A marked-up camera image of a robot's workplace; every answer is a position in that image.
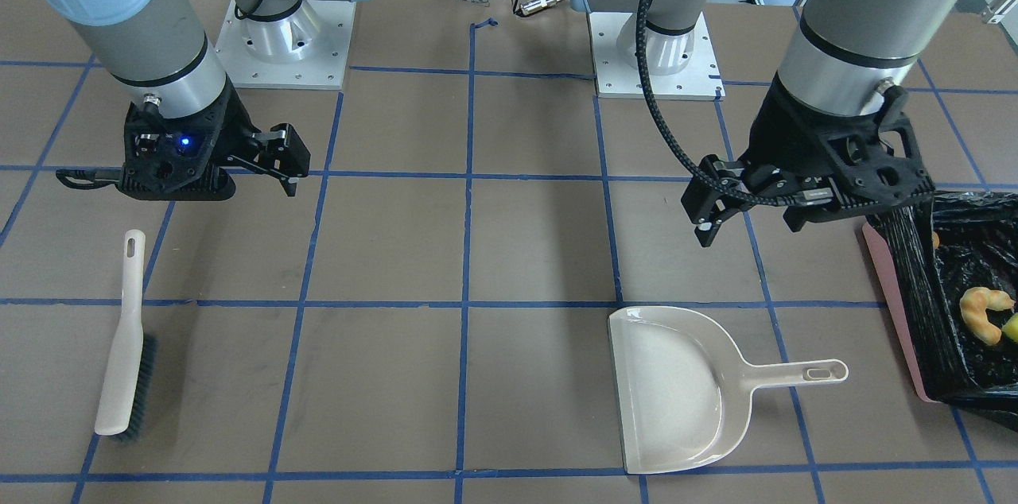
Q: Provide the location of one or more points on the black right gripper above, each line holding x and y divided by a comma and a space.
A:
231, 125

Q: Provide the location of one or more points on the pink bin tray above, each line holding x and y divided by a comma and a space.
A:
882, 261

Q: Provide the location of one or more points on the banana peel piece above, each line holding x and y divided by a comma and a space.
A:
975, 305

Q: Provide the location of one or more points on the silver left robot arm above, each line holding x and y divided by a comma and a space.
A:
839, 53

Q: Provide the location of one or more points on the metal connector plug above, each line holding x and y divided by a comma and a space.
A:
531, 7

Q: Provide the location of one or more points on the yellow sponge piece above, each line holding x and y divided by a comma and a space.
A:
1010, 329

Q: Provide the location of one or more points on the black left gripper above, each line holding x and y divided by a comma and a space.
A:
782, 132

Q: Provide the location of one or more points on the black trash bag bin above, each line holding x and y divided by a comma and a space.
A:
941, 248

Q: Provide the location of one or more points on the white brush handle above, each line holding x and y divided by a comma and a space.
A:
131, 359

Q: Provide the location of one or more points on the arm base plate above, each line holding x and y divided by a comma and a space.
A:
680, 67
307, 50

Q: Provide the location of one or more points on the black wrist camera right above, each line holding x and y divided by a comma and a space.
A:
166, 159

